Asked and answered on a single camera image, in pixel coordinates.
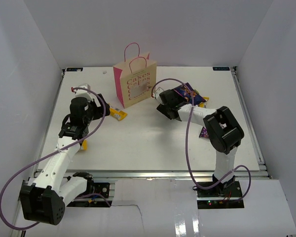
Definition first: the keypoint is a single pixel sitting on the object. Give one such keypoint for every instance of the blue label left corner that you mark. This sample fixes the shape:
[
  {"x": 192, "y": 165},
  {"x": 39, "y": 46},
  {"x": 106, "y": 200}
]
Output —
[{"x": 73, "y": 69}]

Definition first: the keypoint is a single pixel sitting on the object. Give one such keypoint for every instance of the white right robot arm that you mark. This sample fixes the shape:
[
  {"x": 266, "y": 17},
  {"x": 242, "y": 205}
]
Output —
[{"x": 224, "y": 131}]

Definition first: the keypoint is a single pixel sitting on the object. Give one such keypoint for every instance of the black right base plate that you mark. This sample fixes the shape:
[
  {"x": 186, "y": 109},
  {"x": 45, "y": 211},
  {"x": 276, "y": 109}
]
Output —
[{"x": 216, "y": 199}]

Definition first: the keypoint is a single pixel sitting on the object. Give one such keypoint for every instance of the yellow snack bar centre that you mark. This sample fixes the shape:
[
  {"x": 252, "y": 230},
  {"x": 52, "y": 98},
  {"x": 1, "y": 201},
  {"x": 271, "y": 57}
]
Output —
[{"x": 117, "y": 113}]

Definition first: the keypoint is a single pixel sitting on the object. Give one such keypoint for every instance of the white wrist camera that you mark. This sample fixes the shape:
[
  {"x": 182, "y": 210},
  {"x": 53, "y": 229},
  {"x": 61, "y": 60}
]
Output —
[
  {"x": 157, "y": 94},
  {"x": 83, "y": 91}
]

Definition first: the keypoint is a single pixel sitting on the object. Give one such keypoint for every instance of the purple chocolate pack lower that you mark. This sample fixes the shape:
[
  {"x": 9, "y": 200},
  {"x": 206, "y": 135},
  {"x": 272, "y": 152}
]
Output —
[{"x": 204, "y": 133}]

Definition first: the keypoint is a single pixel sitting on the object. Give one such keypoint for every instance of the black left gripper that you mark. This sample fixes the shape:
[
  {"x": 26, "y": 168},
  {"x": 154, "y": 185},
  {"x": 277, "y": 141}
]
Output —
[{"x": 99, "y": 110}]

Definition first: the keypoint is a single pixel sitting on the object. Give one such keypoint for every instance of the blue label corner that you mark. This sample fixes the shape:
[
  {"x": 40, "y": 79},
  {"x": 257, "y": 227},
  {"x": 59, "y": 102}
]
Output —
[
  {"x": 73, "y": 69},
  {"x": 221, "y": 68}
]

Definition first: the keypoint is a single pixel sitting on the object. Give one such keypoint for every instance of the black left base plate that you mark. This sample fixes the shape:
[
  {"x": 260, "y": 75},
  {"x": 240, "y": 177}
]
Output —
[{"x": 95, "y": 200}]

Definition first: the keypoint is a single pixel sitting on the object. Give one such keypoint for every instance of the yellow snack bar left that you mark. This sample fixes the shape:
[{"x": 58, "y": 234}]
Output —
[{"x": 83, "y": 146}]

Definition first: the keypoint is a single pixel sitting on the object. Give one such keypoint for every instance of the yellow snack bar right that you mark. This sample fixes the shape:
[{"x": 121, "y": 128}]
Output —
[{"x": 203, "y": 104}]

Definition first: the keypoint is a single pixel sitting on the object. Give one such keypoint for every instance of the paper bag with pink handles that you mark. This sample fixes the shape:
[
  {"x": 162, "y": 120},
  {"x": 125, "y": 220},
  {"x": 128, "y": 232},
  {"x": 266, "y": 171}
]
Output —
[{"x": 134, "y": 77}]

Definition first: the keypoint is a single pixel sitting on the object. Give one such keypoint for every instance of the aluminium front rail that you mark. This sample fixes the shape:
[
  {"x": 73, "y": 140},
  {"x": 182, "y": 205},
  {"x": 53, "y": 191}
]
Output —
[{"x": 165, "y": 174}]

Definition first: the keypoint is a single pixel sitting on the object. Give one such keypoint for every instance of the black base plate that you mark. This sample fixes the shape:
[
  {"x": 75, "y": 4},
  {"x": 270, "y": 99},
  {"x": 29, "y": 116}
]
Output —
[
  {"x": 216, "y": 199},
  {"x": 95, "y": 200}
]

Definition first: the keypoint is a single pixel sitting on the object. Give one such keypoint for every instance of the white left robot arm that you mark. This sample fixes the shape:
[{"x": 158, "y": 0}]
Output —
[{"x": 45, "y": 200}]

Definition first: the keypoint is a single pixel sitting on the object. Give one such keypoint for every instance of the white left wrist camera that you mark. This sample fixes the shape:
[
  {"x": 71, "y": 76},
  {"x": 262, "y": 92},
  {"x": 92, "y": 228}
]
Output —
[{"x": 83, "y": 91}]

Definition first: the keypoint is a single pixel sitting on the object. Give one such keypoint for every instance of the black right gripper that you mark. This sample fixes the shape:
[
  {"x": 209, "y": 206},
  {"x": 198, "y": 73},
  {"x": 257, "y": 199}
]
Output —
[{"x": 163, "y": 108}]

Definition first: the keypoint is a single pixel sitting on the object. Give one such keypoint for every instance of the blue label right corner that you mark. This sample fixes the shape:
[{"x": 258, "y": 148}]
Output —
[{"x": 221, "y": 68}]

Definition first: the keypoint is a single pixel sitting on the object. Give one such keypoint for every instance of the purple blue candy bag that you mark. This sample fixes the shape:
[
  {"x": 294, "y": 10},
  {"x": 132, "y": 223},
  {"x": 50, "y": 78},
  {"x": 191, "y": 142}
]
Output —
[{"x": 189, "y": 94}]

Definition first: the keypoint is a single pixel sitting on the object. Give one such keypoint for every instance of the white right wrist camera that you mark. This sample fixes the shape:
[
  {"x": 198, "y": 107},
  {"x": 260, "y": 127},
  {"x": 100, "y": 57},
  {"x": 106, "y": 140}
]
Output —
[{"x": 157, "y": 94}]

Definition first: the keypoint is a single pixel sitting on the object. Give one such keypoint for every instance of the yellow snack bar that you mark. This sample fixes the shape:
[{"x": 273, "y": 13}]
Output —
[
  {"x": 203, "y": 104},
  {"x": 83, "y": 146},
  {"x": 117, "y": 113}
]

